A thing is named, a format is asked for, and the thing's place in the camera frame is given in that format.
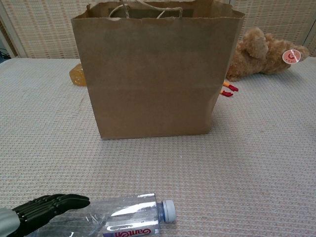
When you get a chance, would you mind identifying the beige woven tablecloth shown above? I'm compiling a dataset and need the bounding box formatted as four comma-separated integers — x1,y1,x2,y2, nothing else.
0,58,316,237

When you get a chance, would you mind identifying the transparent plastic water bottle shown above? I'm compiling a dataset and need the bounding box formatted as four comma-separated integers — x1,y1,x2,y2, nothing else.
27,192,177,237

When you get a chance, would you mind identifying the yellow rubber chicken toy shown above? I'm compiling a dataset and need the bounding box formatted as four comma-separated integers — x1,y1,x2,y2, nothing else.
222,79,239,98

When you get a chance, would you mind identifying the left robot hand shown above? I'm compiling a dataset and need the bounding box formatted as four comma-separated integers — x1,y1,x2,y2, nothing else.
0,194,91,237

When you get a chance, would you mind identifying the woven folding screen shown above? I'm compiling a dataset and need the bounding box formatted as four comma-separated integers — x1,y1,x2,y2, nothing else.
0,0,316,60

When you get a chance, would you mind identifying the brown teddy bear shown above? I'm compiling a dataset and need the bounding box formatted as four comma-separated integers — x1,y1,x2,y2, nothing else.
226,26,311,82

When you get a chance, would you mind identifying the brown paper shopping bag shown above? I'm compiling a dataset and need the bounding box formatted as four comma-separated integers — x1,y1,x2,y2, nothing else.
71,0,245,140

